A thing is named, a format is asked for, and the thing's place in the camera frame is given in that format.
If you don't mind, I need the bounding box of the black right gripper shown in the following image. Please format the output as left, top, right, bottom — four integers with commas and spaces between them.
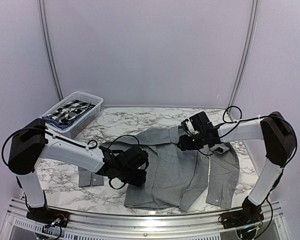
177, 131, 205, 151

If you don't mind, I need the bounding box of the grey long sleeve shirt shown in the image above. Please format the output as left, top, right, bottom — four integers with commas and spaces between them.
77, 124, 241, 213

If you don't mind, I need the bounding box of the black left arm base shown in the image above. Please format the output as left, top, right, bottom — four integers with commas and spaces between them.
26, 206, 70, 228

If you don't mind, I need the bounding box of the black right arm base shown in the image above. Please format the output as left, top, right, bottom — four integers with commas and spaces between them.
218, 197, 265, 229

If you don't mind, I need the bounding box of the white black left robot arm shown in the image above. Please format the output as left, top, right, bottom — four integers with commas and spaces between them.
7, 118, 149, 223

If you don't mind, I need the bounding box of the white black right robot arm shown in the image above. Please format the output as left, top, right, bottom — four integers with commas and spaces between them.
177, 111, 298, 224

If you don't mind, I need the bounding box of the white plastic laundry basket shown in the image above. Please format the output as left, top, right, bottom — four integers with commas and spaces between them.
41, 91, 104, 139

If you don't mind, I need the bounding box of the black white plaid shirt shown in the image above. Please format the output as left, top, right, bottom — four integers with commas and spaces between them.
46, 100, 96, 125

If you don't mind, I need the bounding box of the blue patterned folded shirt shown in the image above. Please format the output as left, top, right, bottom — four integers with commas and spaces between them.
41, 116, 71, 131

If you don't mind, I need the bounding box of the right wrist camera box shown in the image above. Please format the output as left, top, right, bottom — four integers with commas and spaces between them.
181, 111, 213, 133

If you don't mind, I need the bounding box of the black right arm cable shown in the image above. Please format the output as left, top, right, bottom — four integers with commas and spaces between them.
199, 105, 298, 171

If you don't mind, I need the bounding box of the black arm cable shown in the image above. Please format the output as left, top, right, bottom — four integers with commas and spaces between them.
1, 126, 151, 191
199, 105, 298, 171

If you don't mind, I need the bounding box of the aluminium front rail frame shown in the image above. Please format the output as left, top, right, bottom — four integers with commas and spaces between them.
4, 197, 288, 240

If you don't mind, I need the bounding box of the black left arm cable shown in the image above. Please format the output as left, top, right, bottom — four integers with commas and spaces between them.
1, 126, 151, 191

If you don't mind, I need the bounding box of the aluminium corner post right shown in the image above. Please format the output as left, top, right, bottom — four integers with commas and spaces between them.
227, 0, 260, 107

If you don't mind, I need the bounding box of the aluminium corner post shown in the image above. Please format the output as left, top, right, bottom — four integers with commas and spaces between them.
37, 0, 64, 101
227, 0, 260, 107

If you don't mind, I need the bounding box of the aluminium corner post left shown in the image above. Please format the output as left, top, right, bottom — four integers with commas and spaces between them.
37, 0, 64, 101

